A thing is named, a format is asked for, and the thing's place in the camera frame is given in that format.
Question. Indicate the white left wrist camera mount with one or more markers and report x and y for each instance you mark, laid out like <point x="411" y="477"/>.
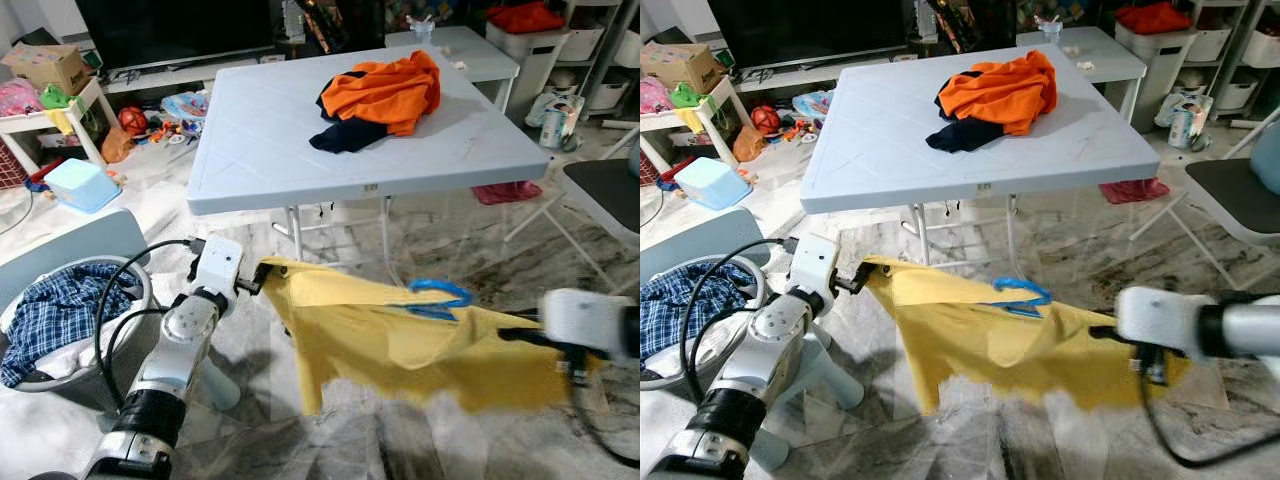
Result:
<point x="815" y="265"/>
<point x="218" y="265"/>

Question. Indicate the light blue cushion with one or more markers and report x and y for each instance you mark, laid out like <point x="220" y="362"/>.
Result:
<point x="1268" y="160"/>

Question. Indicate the blue patterned bag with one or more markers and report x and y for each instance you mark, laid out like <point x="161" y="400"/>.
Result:
<point x="185" y="107"/>
<point x="812" y="104"/>

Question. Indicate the orange plastic bag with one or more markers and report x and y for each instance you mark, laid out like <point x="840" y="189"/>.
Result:
<point x="115" y="147"/>
<point x="750" y="145"/>

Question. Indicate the white television console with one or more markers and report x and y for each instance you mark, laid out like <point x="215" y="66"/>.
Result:
<point x="800" y="78"/>
<point x="170" y="78"/>

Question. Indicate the pink patterned bag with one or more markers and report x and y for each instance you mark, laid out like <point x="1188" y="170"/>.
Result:
<point x="652" y="95"/>
<point x="18" y="98"/>

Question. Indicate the clear plastic cup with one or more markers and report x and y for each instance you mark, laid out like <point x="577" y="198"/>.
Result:
<point x="1050" y="30"/>
<point x="422" y="30"/>

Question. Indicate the cardboard box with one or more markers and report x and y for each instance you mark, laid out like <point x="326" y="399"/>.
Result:
<point x="685" y="68"/>
<point x="50" y="68"/>

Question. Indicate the tall white bin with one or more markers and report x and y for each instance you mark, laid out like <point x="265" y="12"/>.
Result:
<point x="530" y="65"/>
<point x="1155" y="70"/>

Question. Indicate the orange ball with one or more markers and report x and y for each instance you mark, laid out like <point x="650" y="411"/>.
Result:
<point x="765" y="119"/>
<point x="132" y="120"/>

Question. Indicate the tissue pack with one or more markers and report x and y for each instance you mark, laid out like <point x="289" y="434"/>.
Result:
<point x="1190" y="125"/>
<point x="560" y="120"/>

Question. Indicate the dark red floor cloth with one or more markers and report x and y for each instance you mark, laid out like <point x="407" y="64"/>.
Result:
<point x="505" y="192"/>
<point x="1135" y="190"/>

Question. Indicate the white kids table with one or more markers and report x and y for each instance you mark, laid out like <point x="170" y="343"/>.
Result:
<point x="655" y="120"/>
<point x="20" y="125"/>

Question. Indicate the green toy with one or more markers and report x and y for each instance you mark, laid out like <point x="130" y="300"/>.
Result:
<point x="685" y="95"/>
<point x="55" y="97"/>

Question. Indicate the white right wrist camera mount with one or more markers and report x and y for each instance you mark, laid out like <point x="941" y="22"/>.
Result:
<point x="1155" y="318"/>
<point x="580" y="320"/>

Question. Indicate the white cloth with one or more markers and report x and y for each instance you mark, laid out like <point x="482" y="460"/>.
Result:
<point x="65" y="365"/>
<point x="665" y="362"/>

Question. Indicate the black television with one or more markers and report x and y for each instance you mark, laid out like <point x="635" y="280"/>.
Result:
<point x="175" y="30"/>
<point x="810" y="30"/>

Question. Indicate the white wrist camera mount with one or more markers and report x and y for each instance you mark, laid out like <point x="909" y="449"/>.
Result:
<point x="218" y="265"/>
<point x="815" y="265"/>
<point x="580" y="320"/>
<point x="1155" y="318"/>

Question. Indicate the navy garment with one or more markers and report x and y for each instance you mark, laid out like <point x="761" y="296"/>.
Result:
<point x="345" y="135"/>
<point x="960" y="135"/>

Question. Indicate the white folding table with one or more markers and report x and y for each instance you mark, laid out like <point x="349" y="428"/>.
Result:
<point x="880" y="130"/>
<point x="260" y="130"/>

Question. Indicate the small white table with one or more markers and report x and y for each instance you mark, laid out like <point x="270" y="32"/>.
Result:
<point x="470" y="55"/>
<point x="1090" y="55"/>

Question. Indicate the grey laundry basket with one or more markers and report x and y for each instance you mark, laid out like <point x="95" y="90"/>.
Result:
<point x="660" y="380"/>
<point x="70" y="395"/>

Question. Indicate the orange garment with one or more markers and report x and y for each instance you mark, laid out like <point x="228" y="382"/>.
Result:
<point x="390" y="95"/>
<point x="1005" y="95"/>

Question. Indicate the yellow shirt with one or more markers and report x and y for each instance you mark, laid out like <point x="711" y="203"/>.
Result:
<point x="990" y="340"/>
<point x="380" y="340"/>

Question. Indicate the light blue plastic box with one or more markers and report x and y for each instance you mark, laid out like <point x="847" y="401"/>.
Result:
<point x="82" y="185"/>
<point x="715" y="183"/>

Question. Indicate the yellow cloth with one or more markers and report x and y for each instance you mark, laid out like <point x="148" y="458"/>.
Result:
<point x="690" y="118"/>
<point x="60" y="122"/>

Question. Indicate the blue plastic hanger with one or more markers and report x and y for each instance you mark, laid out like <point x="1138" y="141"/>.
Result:
<point x="1040" y="291"/>
<point x="458" y="291"/>

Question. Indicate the white drawer shelf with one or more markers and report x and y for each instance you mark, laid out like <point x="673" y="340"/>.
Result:
<point x="1215" y="40"/>
<point x="585" y="40"/>

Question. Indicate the light blue wooden chair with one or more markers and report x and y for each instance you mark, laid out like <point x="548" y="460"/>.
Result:
<point x="700" y="240"/>
<point x="70" y="245"/>

